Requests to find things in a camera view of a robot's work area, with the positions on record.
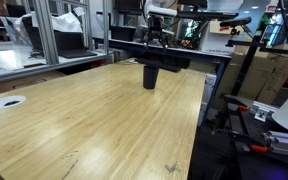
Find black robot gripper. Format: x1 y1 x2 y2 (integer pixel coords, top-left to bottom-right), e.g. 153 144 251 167
143 16 169 50

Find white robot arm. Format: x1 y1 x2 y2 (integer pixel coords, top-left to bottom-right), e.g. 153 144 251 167
143 0 177 49

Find black plastic cup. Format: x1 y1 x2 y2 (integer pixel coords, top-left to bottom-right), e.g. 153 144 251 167
143 65 159 89

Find black laptop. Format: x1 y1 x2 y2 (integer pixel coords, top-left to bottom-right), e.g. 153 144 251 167
22 17 96 59

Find white cloth cover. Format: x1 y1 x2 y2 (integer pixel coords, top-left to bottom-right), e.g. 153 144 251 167
15 11 82 33

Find brown cardboard boxes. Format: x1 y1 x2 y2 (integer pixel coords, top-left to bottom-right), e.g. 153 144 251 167
212 46 288 109

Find white table grommet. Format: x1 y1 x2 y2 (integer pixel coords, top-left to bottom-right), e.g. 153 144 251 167
0 95 26 109

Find aluminium frame post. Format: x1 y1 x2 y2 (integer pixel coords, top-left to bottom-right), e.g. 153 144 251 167
33 0 59 66

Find orange handled clamp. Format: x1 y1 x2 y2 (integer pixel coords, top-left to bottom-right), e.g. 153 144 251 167
213 128 288 158

